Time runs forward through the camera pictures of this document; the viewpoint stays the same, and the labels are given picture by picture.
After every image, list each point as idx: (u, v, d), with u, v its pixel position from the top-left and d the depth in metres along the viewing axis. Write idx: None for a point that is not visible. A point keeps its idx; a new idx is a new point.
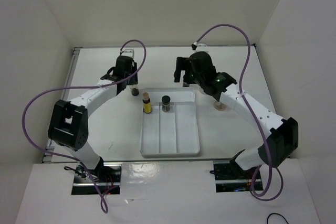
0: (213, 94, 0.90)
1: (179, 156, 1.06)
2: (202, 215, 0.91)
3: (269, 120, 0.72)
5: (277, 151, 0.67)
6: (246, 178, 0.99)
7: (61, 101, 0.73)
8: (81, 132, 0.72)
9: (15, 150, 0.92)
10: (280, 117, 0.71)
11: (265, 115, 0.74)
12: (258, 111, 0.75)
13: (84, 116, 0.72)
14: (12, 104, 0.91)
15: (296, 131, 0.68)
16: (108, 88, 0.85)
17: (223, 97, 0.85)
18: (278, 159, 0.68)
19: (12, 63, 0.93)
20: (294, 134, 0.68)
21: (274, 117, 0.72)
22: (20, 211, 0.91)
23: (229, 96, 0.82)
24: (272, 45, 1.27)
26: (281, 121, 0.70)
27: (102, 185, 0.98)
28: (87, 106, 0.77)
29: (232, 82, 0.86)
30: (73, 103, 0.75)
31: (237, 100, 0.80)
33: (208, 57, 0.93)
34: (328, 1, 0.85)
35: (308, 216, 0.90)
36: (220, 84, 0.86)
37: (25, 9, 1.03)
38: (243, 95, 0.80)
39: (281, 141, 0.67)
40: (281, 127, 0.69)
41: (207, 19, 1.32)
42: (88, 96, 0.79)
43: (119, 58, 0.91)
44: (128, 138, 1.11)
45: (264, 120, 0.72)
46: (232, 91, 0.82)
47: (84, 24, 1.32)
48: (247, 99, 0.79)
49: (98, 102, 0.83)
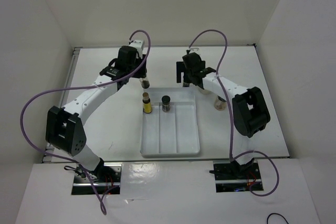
0: (197, 84, 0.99)
1: (179, 156, 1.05)
2: (202, 214, 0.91)
3: (236, 90, 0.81)
5: (242, 113, 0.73)
6: (246, 178, 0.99)
7: (55, 108, 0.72)
8: (77, 138, 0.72)
9: (14, 150, 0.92)
10: (246, 88, 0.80)
11: (233, 87, 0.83)
12: (229, 85, 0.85)
13: (77, 126, 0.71)
14: (12, 104, 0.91)
15: (260, 96, 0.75)
16: (106, 87, 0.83)
17: (206, 83, 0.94)
18: (246, 122, 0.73)
19: (12, 63, 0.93)
20: (259, 99, 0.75)
21: (241, 88, 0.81)
22: (20, 211, 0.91)
23: (207, 80, 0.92)
24: (272, 45, 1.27)
26: (246, 90, 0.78)
27: (102, 185, 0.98)
28: (82, 112, 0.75)
29: (212, 71, 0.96)
30: (66, 109, 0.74)
31: (212, 82, 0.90)
33: (196, 54, 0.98)
34: (328, 2, 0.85)
35: (309, 217, 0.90)
36: (202, 74, 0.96)
37: (25, 10, 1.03)
38: (219, 76, 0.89)
39: (243, 102, 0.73)
40: (245, 94, 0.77)
41: (206, 20, 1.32)
42: (84, 99, 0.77)
43: (122, 49, 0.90)
44: (128, 139, 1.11)
45: (232, 91, 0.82)
46: (210, 76, 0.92)
47: (84, 24, 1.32)
48: (220, 80, 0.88)
49: (95, 105, 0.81)
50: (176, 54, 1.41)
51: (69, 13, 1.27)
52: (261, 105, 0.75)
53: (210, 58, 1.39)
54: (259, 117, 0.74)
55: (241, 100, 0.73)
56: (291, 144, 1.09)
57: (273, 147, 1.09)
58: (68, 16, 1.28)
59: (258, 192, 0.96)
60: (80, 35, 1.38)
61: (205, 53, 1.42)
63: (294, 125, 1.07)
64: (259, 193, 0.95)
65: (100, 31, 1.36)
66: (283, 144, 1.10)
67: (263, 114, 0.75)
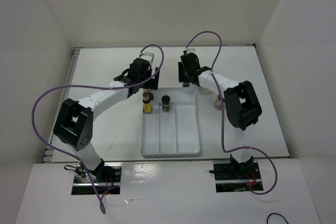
0: (193, 81, 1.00)
1: (179, 156, 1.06)
2: (202, 214, 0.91)
3: (229, 84, 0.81)
5: (233, 105, 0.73)
6: (246, 178, 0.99)
7: (70, 100, 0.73)
8: (84, 132, 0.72)
9: (15, 150, 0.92)
10: (238, 83, 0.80)
11: (226, 82, 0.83)
12: (221, 81, 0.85)
13: (89, 119, 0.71)
14: (12, 104, 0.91)
15: (251, 91, 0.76)
16: (119, 91, 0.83)
17: (201, 81, 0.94)
18: (238, 114, 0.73)
19: (12, 63, 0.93)
20: (250, 94, 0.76)
21: (233, 82, 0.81)
22: (20, 211, 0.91)
23: (201, 76, 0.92)
24: (272, 45, 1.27)
26: (238, 84, 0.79)
27: (102, 185, 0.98)
28: (94, 108, 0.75)
29: (208, 69, 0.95)
30: (81, 103, 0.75)
31: (207, 78, 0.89)
33: (193, 54, 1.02)
34: (327, 2, 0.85)
35: (309, 216, 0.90)
36: (198, 71, 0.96)
37: (26, 11, 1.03)
38: (212, 72, 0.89)
39: (233, 95, 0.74)
40: (237, 87, 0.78)
41: (206, 20, 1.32)
42: (97, 97, 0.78)
43: (136, 61, 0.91)
44: (128, 139, 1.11)
45: (224, 86, 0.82)
46: (205, 73, 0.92)
47: (84, 24, 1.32)
48: (214, 76, 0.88)
49: (106, 106, 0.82)
50: (176, 54, 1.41)
51: (69, 14, 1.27)
52: (252, 98, 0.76)
53: (210, 58, 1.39)
54: (250, 110, 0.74)
55: (232, 93, 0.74)
56: (291, 144, 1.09)
57: (272, 147, 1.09)
58: (68, 16, 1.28)
59: (258, 191, 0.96)
60: (80, 35, 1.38)
61: (205, 53, 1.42)
63: (294, 125, 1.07)
64: (259, 192, 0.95)
65: (100, 31, 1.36)
66: (283, 145, 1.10)
67: (254, 106, 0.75)
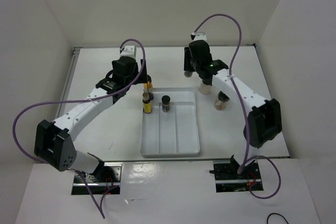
0: (205, 77, 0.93)
1: (178, 156, 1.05)
2: (202, 214, 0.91)
3: (252, 99, 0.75)
5: (258, 127, 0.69)
6: (246, 178, 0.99)
7: (45, 122, 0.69)
8: (66, 154, 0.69)
9: (15, 150, 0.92)
10: (263, 99, 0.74)
11: (249, 95, 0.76)
12: (243, 91, 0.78)
13: (66, 141, 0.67)
14: (12, 104, 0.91)
15: (277, 111, 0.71)
16: (101, 102, 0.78)
17: (215, 81, 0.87)
18: (259, 136, 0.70)
19: (12, 64, 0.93)
20: (275, 114, 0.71)
21: (258, 98, 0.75)
22: (20, 211, 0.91)
23: (219, 78, 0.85)
24: (272, 45, 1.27)
26: (264, 102, 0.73)
27: (102, 185, 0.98)
28: (73, 127, 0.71)
29: (224, 67, 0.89)
30: (56, 124, 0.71)
31: (224, 82, 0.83)
33: (205, 45, 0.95)
34: (327, 2, 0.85)
35: (308, 216, 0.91)
36: (211, 67, 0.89)
37: (25, 11, 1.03)
38: (232, 77, 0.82)
39: (260, 117, 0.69)
40: (262, 106, 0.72)
41: (207, 20, 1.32)
42: (75, 114, 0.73)
43: (119, 61, 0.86)
44: (128, 139, 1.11)
45: (248, 100, 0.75)
46: (223, 75, 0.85)
47: (84, 24, 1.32)
48: (234, 82, 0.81)
49: (88, 119, 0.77)
50: (176, 54, 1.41)
51: (69, 14, 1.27)
52: (276, 118, 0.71)
53: None
54: (271, 131, 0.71)
55: (259, 115, 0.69)
56: (291, 144, 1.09)
57: (272, 147, 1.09)
58: (68, 16, 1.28)
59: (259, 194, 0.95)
60: (80, 35, 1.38)
61: None
63: (294, 125, 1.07)
64: (262, 196, 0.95)
65: (100, 31, 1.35)
66: (283, 144, 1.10)
67: (273, 126, 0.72)
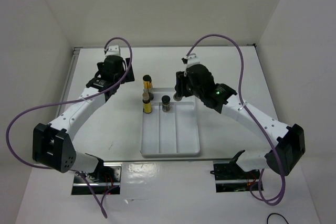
0: (213, 106, 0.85)
1: (179, 156, 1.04)
2: (202, 214, 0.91)
3: (276, 129, 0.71)
5: (286, 160, 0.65)
6: (246, 178, 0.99)
7: (42, 125, 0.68)
8: (66, 155, 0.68)
9: (15, 151, 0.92)
10: (285, 125, 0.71)
11: (270, 124, 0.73)
12: (263, 121, 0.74)
13: (66, 141, 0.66)
14: (12, 104, 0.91)
15: (302, 137, 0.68)
16: (94, 99, 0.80)
17: (226, 110, 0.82)
18: (287, 168, 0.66)
19: (12, 63, 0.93)
20: (301, 141, 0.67)
21: (280, 126, 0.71)
22: (20, 211, 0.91)
23: (230, 106, 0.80)
24: (272, 45, 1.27)
26: (287, 129, 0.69)
27: (102, 185, 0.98)
28: (70, 127, 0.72)
29: (232, 93, 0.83)
30: (53, 126, 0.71)
31: (239, 112, 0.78)
33: (206, 71, 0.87)
34: (328, 2, 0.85)
35: (309, 216, 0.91)
36: (219, 95, 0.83)
37: (25, 11, 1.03)
38: (245, 105, 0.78)
39: (289, 150, 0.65)
40: (287, 135, 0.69)
41: (207, 19, 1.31)
42: (71, 114, 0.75)
43: (107, 60, 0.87)
44: (128, 139, 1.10)
45: (270, 130, 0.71)
46: (234, 103, 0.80)
47: (83, 24, 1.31)
48: (250, 110, 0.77)
49: (83, 118, 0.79)
50: (176, 54, 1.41)
51: (69, 13, 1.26)
52: (302, 145, 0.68)
53: (210, 58, 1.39)
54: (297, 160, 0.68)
55: (286, 147, 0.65)
56: None
57: None
58: (67, 16, 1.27)
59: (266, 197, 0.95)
60: (79, 34, 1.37)
61: (205, 53, 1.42)
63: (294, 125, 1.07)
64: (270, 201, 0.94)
65: (100, 31, 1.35)
66: None
67: (300, 151, 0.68)
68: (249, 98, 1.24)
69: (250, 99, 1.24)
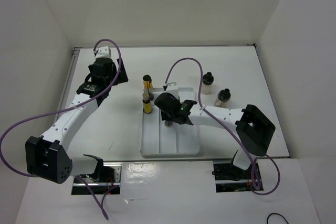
0: (184, 121, 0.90)
1: (178, 156, 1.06)
2: (202, 214, 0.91)
3: (232, 115, 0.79)
5: (251, 137, 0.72)
6: (246, 178, 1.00)
7: (33, 138, 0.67)
8: (62, 165, 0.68)
9: (15, 150, 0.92)
10: (240, 110, 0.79)
11: (227, 114, 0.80)
12: (221, 114, 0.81)
13: (60, 153, 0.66)
14: (12, 104, 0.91)
15: (258, 113, 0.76)
16: (85, 107, 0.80)
17: (193, 119, 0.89)
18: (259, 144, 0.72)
19: (12, 63, 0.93)
20: (259, 117, 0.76)
21: (235, 112, 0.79)
22: (20, 211, 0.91)
23: (193, 114, 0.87)
24: (272, 45, 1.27)
26: (242, 112, 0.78)
27: (102, 185, 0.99)
28: (62, 137, 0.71)
29: (193, 103, 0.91)
30: (45, 138, 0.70)
31: (201, 115, 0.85)
33: (166, 95, 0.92)
34: (327, 2, 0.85)
35: (309, 216, 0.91)
36: (184, 110, 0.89)
37: (25, 11, 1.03)
38: (205, 107, 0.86)
39: (248, 127, 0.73)
40: (243, 116, 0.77)
41: (206, 20, 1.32)
42: (63, 124, 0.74)
43: (97, 63, 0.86)
44: (128, 139, 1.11)
45: (228, 119, 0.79)
46: (195, 110, 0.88)
47: (83, 24, 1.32)
48: (208, 110, 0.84)
49: (76, 126, 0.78)
50: (176, 54, 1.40)
51: (69, 14, 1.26)
52: (262, 119, 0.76)
53: (210, 58, 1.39)
54: (266, 136, 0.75)
55: (244, 125, 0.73)
56: (291, 144, 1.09)
57: (273, 147, 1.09)
58: (67, 16, 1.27)
59: (273, 198, 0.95)
60: (79, 35, 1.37)
61: (205, 53, 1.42)
63: (294, 125, 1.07)
64: (276, 203, 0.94)
65: (100, 31, 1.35)
66: (283, 145, 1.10)
67: (265, 125, 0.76)
68: (249, 98, 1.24)
69: (250, 99, 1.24)
